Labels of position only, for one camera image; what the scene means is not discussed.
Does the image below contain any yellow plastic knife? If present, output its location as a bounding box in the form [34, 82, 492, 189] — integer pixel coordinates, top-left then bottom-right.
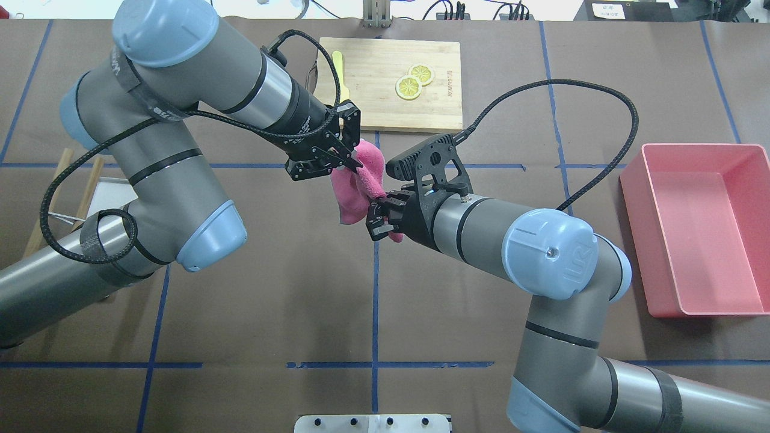
[331, 51, 345, 91]

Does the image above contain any aluminium frame post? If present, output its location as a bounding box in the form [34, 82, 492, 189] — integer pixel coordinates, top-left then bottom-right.
[362, 0, 392, 28]

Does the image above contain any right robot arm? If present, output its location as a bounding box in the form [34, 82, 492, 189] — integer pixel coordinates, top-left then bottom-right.
[366, 190, 768, 432]

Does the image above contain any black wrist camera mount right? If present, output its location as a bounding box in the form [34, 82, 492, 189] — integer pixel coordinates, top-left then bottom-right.
[385, 134, 473, 197]

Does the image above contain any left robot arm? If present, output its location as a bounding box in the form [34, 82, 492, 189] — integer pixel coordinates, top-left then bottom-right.
[1, 1, 360, 349]

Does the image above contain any wooden rack bar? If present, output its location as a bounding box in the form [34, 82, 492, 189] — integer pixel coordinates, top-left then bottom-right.
[72, 156, 105, 232]
[23, 148, 74, 259]

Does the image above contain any wooden cutting board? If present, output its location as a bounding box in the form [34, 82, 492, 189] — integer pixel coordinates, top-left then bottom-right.
[320, 37, 464, 134]

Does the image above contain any black braided cable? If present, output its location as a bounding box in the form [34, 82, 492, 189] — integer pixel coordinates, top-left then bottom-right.
[40, 29, 342, 264]
[452, 78, 639, 212]

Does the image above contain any lemon slice back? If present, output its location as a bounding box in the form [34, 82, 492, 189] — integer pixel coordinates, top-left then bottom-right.
[407, 63, 436, 86]

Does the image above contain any white pole base plate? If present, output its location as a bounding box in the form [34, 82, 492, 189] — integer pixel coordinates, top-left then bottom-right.
[294, 413, 453, 432]

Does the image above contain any lemon slice front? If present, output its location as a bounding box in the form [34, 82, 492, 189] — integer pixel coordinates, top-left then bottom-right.
[394, 75, 423, 100]

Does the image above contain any pink microfiber cloth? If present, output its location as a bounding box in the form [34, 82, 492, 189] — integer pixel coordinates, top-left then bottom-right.
[331, 139, 387, 225]

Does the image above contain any pink plastic bin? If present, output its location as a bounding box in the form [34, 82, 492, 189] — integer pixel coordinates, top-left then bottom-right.
[620, 143, 769, 318]

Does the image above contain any black braided cable right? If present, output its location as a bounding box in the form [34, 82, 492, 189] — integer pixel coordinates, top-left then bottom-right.
[452, 78, 639, 212]

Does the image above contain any white metal tray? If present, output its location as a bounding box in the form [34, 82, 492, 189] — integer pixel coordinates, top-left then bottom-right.
[49, 176, 137, 233]

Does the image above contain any black power adapter box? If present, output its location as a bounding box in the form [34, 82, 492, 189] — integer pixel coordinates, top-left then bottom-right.
[573, 1, 674, 22]

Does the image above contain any lemon slice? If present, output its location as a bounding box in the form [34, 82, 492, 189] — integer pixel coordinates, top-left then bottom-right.
[407, 63, 436, 86]
[394, 75, 423, 100]

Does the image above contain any wooden rack bar outer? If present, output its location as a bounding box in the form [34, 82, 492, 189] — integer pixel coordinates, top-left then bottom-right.
[23, 148, 74, 259]

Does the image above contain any black braided cable left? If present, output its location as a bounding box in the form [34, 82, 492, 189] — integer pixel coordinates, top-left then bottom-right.
[40, 29, 342, 264]

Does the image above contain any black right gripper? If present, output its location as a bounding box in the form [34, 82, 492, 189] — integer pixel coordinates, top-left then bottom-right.
[365, 191, 441, 247]

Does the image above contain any wooden rack bar inner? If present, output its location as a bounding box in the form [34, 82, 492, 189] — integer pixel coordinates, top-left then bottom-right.
[72, 156, 105, 232]

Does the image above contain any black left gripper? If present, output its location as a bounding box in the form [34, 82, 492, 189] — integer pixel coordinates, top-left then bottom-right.
[285, 100, 364, 181]

